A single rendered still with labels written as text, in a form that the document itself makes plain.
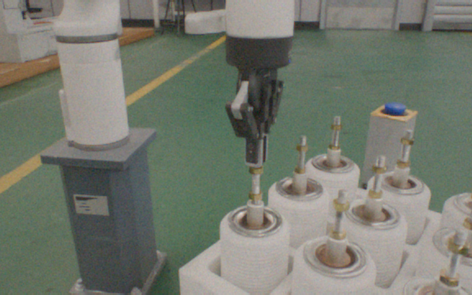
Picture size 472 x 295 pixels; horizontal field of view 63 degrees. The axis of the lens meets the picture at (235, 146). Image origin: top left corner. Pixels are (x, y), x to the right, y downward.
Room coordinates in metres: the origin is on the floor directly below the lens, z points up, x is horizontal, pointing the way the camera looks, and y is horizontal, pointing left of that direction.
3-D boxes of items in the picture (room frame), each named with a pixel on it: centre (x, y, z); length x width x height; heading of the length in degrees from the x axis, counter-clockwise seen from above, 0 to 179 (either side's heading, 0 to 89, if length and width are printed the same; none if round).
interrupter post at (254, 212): (0.45, -0.03, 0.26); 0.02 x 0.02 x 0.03
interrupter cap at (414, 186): (0.56, -0.27, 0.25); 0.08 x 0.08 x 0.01
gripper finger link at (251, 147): (0.43, -0.02, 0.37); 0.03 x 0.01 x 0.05; 155
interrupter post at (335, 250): (0.38, -0.12, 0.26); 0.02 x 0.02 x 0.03
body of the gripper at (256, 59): (0.45, -0.03, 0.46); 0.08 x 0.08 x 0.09
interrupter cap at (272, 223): (0.45, -0.03, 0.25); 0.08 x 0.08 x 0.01
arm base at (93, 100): (0.62, 0.23, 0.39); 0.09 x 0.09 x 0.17; 80
